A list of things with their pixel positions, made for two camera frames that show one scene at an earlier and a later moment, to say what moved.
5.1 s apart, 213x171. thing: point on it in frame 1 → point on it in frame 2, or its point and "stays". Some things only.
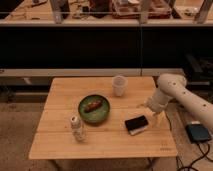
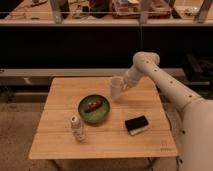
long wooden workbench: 121,13 stays
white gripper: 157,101 → 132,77
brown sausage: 92,106 stays
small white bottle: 78,129 stays
